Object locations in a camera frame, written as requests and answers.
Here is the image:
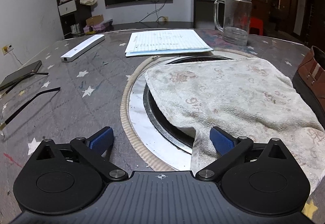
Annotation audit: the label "brown leather shoe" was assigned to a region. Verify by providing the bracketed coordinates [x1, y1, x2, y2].
[292, 46, 325, 127]

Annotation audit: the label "white worn towel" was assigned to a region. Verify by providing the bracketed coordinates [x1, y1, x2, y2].
[145, 58, 324, 190]

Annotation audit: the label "grey star pattern table cover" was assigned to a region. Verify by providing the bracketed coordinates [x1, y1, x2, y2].
[0, 28, 325, 224]

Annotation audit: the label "round metal table inset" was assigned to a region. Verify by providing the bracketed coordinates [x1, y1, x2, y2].
[120, 48, 251, 171]

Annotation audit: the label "black thin glasses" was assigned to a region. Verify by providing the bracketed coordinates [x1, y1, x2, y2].
[1, 72, 64, 141]

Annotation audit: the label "white rectangular bar device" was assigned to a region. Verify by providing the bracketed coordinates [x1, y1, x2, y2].
[61, 34, 105, 62]

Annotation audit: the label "black smartphone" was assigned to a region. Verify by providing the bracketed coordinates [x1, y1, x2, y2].
[0, 60, 42, 91]

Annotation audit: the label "white paper notebook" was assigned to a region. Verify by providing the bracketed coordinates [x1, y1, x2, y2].
[125, 29, 213, 57]

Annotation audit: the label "red plastic stool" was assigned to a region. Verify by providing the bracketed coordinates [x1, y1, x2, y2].
[249, 17, 264, 36]

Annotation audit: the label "cardboard box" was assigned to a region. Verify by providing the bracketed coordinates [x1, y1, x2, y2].
[86, 14, 104, 26]

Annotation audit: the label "clear glass jar mug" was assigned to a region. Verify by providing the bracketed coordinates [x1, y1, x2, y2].
[214, 0, 252, 46]

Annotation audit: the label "dark low tv bench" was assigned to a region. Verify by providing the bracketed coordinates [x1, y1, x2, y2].
[110, 21, 194, 31]

